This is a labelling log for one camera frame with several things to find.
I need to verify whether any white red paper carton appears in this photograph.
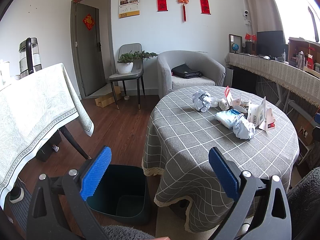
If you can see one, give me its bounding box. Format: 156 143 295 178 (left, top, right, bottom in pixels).
247 98 276 131

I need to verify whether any blue white tissue pack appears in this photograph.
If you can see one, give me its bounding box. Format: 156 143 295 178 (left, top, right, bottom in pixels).
215 109 243 129

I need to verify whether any small trash pile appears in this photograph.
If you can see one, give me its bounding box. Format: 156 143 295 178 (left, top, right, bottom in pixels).
210 86 250 113

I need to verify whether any dark green trash bin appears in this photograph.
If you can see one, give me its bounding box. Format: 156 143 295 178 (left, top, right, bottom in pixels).
86 164 151 225

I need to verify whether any black table leg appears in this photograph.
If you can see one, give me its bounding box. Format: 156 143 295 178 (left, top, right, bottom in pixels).
59 126 90 159

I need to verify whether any white patterned tablecloth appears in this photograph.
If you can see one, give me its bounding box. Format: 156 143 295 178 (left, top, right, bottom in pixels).
1 63 94 206

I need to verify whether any grey checked round tablecloth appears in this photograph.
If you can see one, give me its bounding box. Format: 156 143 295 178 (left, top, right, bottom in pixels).
141 85 300 234

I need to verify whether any cardboard box on floor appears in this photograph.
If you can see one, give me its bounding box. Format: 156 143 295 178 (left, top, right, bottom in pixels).
95 86 122 108

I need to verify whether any beige fringed desk cloth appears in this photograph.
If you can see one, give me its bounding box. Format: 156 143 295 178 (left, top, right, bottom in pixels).
225 53 320 107

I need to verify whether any grey armchair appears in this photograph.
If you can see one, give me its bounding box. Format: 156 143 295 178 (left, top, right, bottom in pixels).
157 50 226 98

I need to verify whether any glass electric kettle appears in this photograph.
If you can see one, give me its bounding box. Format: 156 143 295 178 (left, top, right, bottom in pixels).
19 37 42 78

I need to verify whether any grey dining chair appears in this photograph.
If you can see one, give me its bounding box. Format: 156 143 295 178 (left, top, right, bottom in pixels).
108 43 145 109

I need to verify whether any potted green plant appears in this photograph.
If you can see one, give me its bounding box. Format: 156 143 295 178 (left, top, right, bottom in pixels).
117 50 158 74

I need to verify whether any black bag on armchair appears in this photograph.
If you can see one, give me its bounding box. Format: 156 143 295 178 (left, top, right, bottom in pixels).
171 63 203 79

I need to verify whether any wooden shelf box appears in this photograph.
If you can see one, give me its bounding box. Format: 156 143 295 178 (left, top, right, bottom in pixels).
287 37 319 73

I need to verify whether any small blue globe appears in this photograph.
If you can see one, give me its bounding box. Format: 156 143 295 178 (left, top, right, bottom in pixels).
232 43 239 53

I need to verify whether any black monitor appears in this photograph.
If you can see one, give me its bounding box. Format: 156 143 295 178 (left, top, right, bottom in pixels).
257 30 285 57

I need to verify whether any framed picture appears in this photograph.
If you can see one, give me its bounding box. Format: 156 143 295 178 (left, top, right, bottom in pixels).
229 34 242 53

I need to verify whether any grey door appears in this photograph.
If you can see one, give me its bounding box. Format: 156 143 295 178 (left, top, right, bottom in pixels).
75 3 106 97

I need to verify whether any red fu door sticker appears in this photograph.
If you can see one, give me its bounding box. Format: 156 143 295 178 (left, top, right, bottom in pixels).
82 14 95 30

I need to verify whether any right red scroll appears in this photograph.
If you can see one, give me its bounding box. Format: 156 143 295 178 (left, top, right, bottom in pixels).
200 0 210 15

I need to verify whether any red scroll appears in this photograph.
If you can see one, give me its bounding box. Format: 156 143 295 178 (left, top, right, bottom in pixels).
157 0 168 12
200 0 210 15

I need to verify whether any left red scroll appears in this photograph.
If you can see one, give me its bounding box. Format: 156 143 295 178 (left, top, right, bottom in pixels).
157 0 168 12

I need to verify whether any white security camera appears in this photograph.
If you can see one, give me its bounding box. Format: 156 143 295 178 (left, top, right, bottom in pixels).
244 10 249 20

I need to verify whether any wall calendar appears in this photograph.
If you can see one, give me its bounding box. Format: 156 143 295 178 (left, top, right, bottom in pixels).
119 0 140 18

